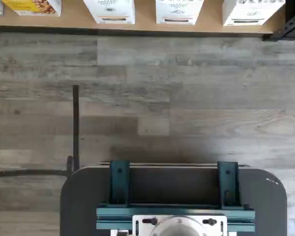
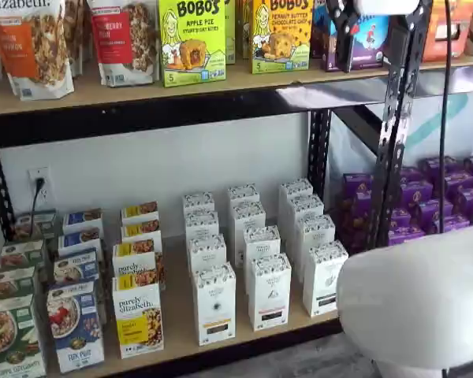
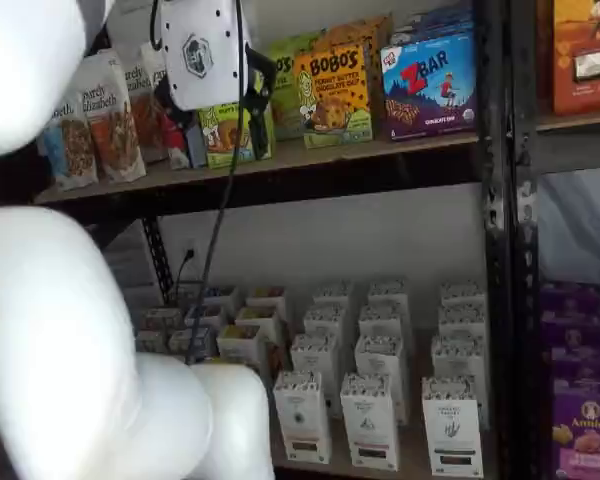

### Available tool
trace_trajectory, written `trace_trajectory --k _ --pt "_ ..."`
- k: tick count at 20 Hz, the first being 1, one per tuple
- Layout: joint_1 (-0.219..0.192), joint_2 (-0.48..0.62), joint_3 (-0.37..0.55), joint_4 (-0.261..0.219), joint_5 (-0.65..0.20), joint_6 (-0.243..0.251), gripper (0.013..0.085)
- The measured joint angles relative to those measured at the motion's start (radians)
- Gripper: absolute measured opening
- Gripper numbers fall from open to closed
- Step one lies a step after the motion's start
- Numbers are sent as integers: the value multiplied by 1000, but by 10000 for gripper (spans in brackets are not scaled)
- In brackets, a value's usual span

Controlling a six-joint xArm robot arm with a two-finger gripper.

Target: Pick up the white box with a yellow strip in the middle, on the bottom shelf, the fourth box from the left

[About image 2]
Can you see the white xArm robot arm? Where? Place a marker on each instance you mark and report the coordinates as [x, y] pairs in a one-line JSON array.
[[418, 295]]

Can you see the white wall outlet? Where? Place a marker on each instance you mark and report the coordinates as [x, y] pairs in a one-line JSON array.
[[38, 173]]

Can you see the yellow Bobo's peanut butter box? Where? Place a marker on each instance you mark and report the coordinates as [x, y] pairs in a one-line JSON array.
[[281, 39]]

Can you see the red-label granola bag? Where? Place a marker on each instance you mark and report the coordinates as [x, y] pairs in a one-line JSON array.
[[122, 43]]

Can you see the green Bobo's apple pie box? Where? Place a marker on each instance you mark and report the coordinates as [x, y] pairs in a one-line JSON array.
[[191, 43], [230, 31]]

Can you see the black metal shelving frame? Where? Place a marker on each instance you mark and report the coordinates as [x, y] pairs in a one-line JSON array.
[[142, 118]]

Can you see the white dark-strip cracker box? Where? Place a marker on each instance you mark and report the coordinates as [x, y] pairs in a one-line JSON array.
[[305, 206], [295, 188], [325, 279], [315, 232]]

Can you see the blue flax plus cereal box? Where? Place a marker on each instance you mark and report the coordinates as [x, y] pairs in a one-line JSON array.
[[75, 267], [75, 330], [80, 238], [83, 220]]

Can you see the blue Z Bar box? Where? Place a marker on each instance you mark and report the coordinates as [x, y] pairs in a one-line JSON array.
[[372, 39]]

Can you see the purely elizabeth yellow-label box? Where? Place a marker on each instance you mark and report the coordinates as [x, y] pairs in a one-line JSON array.
[[134, 260], [141, 232], [140, 212], [138, 315]]

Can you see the green cereal box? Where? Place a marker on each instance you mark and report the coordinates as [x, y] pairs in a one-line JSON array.
[[23, 255], [10, 283], [35, 224], [12, 338]]

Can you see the orange snack box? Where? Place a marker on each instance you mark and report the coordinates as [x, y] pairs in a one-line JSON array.
[[437, 31]]

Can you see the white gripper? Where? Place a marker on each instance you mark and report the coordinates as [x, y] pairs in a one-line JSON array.
[[386, 6]]

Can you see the white pink-strip cracker box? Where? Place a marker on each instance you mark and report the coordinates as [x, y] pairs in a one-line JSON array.
[[243, 193], [262, 244], [248, 218], [270, 291]]

